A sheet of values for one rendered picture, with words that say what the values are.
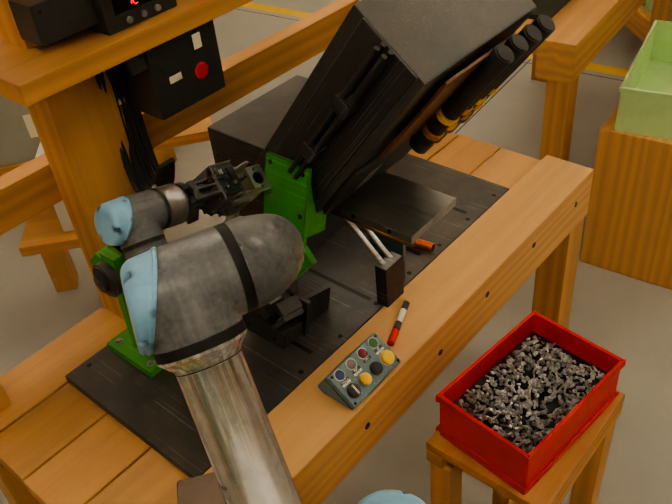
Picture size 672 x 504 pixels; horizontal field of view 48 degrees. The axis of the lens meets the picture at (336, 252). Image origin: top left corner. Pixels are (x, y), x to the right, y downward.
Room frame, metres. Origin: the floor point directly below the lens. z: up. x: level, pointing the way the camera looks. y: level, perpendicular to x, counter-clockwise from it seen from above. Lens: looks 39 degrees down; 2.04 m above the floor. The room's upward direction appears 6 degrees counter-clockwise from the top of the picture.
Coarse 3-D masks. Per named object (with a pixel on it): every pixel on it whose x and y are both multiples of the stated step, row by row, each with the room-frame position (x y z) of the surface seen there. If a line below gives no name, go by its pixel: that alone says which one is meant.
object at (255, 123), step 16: (288, 80) 1.68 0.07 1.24; (304, 80) 1.67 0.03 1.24; (272, 96) 1.60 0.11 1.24; (288, 96) 1.59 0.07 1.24; (240, 112) 1.54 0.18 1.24; (256, 112) 1.53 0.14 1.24; (272, 112) 1.52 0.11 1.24; (208, 128) 1.49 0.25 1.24; (224, 128) 1.47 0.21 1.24; (240, 128) 1.47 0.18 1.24; (256, 128) 1.46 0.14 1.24; (272, 128) 1.45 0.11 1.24; (224, 144) 1.46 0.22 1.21; (240, 144) 1.42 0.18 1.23; (256, 144) 1.39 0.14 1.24; (224, 160) 1.46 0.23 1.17; (240, 160) 1.42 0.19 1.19; (256, 160) 1.39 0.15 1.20; (256, 208) 1.40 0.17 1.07; (336, 224) 1.51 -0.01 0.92; (320, 240) 1.46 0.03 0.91
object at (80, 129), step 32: (0, 0) 1.30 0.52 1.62; (0, 32) 1.33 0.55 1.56; (64, 96) 1.31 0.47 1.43; (96, 96) 1.35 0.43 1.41; (64, 128) 1.29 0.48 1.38; (96, 128) 1.34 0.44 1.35; (64, 160) 1.29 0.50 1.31; (96, 160) 1.32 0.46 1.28; (64, 192) 1.32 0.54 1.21; (96, 192) 1.30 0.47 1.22; (128, 192) 1.35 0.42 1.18; (0, 384) 1.07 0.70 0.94
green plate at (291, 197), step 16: (272, 160) 1.28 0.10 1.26; (288, 160) 1.26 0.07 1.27; (272, 176) 1.27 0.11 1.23; (288, 176) 1.25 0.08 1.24; (304, 176) 1.22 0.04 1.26; (288, 192) 1.24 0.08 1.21; (304, 192) 1.21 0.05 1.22; (272, 208) 1.26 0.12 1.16; (288, 208) 1.23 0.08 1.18; (304, 208) 1.20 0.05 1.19; (304, 224) 1.20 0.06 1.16; (320, 224) 1.24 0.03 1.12; (304, 240) 1.19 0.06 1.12
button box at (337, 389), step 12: (372, 336) 1.07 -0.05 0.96; (360, 348) 1.04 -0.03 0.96; (372, 348) 1.05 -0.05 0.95; (384, 348) 1.05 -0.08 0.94; (360, 360) 1.02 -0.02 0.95; (372, 360) 1.02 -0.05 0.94; (396, 360) 1.03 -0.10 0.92; (348, 372) 0.99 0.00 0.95; (360, 372) 1.00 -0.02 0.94; (372, 372) 1.00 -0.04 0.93; (384, 372) 1.01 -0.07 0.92; (324, 384) 0.98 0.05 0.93; (336, 384) 0.96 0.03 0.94; (348, 384) 0.97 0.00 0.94; (360, 384) 0.97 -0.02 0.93; (372, 384) 0.98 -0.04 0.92; (336, 396) 0.96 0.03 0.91; (348, 396) 0.95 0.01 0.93; (360, 396) 0.95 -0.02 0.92
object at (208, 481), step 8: (184, 480) 0.80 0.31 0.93; (192, 480) 0.80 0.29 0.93; (200, 480) 0.79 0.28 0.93; (208, 480) 0.79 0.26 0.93; (216, 480) 0.79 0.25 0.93; (184, 488) 0.78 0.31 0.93; (192, 488) 0.78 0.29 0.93; (200, 488) 0.78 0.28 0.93; (208, 488) 0.78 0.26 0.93; (216, 488) 0.77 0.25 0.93; (184, 496) 0.77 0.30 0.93; (192, 496) 0.76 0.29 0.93; (200, 496) 0.76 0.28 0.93; (208, 496) 0.76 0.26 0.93; (216, 496) 0.76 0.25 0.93
